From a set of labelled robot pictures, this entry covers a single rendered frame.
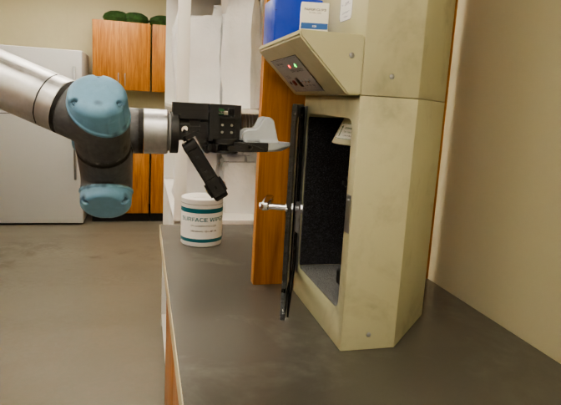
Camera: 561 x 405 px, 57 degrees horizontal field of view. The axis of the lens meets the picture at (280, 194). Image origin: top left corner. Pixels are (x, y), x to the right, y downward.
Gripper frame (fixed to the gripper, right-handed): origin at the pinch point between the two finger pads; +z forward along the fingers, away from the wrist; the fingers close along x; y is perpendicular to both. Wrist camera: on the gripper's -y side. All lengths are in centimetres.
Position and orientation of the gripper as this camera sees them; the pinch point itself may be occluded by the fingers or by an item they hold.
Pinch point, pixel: (283, 148)
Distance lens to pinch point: 93.8
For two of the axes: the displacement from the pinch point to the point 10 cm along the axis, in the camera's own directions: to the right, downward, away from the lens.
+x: -2.5, -1.8, 9.5
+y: 0.5, -9.8, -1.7
